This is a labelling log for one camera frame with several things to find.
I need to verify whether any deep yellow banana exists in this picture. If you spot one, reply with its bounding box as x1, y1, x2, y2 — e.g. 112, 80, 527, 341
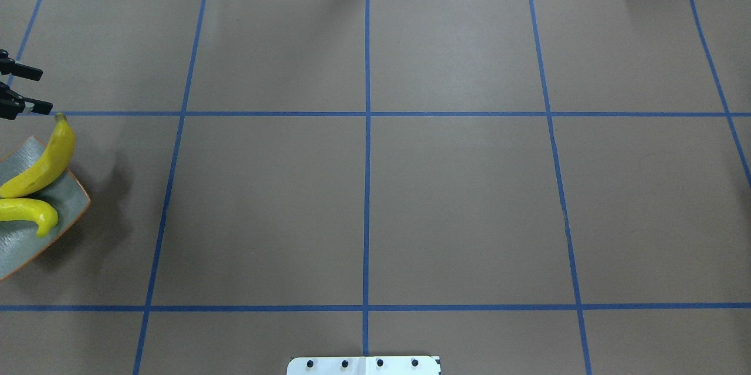
1, 112, 77, 198

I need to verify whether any light yellow banana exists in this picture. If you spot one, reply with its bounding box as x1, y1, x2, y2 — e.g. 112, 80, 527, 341
1, 198, 59, 238

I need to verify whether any grey square plate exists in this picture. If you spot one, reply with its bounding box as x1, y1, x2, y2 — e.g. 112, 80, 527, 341
0, 136, 92, 282

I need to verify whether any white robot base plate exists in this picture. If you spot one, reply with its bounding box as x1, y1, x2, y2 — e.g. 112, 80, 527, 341
285, 356, 442, 374

